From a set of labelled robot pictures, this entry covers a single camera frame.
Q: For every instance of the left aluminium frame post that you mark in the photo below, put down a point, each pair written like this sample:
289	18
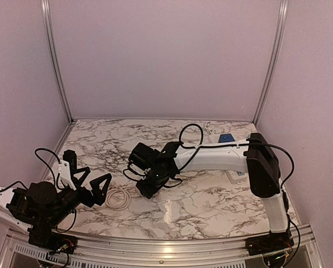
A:
46	15

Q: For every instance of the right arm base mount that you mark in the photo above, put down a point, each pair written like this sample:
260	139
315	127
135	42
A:
268	243

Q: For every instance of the pink round socket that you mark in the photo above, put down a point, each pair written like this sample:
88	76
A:
118	199

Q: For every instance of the blue cube socket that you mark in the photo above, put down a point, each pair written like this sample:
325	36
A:
226	138

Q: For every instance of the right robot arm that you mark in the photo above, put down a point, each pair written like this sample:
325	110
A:
253	156

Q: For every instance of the right aluminium frame post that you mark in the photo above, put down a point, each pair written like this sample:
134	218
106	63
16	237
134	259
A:
276	48

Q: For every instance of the front aluminium rail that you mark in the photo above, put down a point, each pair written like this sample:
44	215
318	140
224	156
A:
94	251

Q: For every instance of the white multicolour power strip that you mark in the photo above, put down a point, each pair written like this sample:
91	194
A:
228	155

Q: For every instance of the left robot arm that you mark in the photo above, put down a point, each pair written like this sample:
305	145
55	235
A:
38	209

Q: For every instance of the aluminium frame post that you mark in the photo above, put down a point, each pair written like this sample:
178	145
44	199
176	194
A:
46	15
276	48

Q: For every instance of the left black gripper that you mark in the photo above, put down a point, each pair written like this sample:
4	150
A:
97	198

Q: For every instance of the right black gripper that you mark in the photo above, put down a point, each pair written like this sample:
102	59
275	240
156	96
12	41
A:
148	191

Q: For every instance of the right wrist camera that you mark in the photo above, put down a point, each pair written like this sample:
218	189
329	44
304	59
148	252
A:
135	169

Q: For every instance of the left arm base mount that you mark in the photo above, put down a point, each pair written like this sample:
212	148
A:
54	242

